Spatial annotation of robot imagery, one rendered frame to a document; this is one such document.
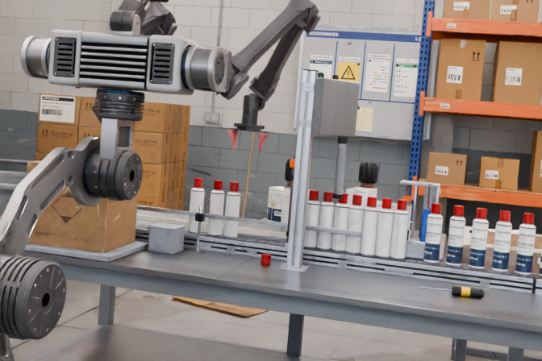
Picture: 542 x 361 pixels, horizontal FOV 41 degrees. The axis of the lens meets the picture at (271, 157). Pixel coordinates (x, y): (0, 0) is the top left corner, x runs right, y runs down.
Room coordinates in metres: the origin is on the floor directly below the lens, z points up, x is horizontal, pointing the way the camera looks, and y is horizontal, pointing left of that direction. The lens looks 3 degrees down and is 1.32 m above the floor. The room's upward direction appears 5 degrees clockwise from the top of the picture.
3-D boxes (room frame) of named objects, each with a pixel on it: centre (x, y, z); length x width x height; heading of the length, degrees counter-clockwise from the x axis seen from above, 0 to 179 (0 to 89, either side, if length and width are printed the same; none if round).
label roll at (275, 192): (3.18, -0.10, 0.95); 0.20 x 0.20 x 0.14
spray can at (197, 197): (2.67, 0.26, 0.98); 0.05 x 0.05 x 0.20
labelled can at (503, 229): (2.39, -0.79, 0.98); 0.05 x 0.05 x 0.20
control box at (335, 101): (2.46, -0.19, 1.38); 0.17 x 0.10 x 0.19; 130
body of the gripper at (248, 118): (2.64, 0.09, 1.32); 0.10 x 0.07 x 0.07; 76
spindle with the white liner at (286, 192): (2.86, -0.10, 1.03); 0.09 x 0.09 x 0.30
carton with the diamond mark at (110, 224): (2.46, 0.63, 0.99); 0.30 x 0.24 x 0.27; 77
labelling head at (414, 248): (2.55, -0.54, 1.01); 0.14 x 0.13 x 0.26; 75
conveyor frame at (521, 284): (2.57, -0.10, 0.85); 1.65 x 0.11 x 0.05; 75
